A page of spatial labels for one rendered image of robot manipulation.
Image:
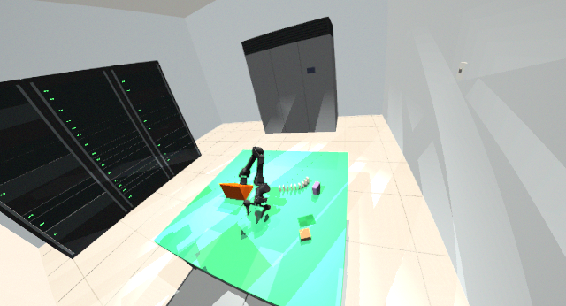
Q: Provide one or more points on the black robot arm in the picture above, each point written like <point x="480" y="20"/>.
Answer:
<point x="259" y="178"/>

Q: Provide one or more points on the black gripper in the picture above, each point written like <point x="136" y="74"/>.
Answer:
<point x="247" y="204"/>

